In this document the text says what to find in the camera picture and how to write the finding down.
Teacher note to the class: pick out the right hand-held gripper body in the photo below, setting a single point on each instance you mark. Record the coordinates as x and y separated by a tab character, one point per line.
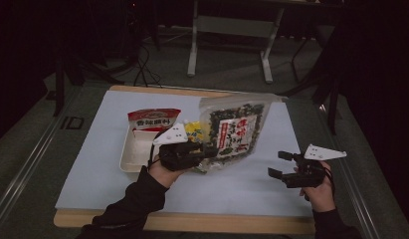
308	176

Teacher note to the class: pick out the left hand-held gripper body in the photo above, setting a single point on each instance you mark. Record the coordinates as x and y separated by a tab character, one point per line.
178	156

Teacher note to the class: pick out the yellow sauce pouch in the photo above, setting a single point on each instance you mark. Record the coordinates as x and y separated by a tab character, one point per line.
193	131

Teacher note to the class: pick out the clear dried seaweed packet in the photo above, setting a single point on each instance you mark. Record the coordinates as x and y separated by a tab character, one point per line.
238	129

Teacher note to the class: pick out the white divided lunch box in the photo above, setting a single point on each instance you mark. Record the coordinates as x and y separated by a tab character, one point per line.
135	156

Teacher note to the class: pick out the red seasoning packet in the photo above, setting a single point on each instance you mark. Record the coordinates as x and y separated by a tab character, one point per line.
152	121

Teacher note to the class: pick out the person's right hand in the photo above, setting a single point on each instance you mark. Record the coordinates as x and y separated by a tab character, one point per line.
321	197

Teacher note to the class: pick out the person's left hand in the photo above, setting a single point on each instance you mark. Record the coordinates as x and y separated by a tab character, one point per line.
163	177

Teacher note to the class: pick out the wooden table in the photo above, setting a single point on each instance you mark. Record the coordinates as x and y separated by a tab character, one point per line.
198	224

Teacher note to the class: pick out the black metal stand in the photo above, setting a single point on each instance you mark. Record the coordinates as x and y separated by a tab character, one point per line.
59	86
331	99

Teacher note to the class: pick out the pale blue table sheet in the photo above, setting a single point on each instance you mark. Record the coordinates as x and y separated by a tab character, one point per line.
92	172

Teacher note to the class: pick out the metal floor rail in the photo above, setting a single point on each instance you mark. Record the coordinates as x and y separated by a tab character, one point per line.
23	176
351	186

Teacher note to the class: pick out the white metal table frame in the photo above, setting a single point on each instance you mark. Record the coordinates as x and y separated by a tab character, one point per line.
235	26

